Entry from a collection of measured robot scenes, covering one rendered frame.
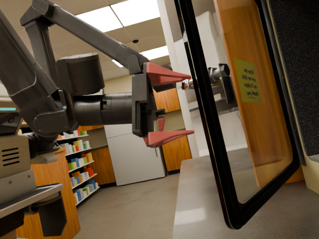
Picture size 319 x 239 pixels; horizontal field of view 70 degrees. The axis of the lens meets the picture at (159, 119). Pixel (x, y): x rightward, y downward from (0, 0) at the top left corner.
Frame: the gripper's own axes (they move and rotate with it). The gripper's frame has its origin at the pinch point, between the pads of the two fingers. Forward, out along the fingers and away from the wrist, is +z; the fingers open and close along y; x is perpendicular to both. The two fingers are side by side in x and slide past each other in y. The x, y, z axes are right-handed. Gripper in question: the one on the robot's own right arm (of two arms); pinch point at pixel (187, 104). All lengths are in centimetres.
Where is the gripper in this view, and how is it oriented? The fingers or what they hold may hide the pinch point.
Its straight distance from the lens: 40.0
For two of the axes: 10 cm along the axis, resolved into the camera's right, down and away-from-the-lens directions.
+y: -0.3, -9.8, 2.0
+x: 1.4, 1.9, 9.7
